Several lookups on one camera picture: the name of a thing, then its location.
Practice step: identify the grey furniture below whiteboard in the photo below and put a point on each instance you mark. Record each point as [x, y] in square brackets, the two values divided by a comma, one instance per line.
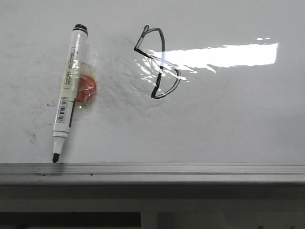
[153, 207]

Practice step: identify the white black whiteboard marker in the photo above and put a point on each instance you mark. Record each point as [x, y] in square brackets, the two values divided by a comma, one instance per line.
[69, 89]

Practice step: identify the red round magnet taped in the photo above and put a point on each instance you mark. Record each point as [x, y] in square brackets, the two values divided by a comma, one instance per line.
[87, 89]

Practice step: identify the white whiteboard with aluminium frame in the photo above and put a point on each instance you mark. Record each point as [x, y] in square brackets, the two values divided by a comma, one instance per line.
[188, 91]

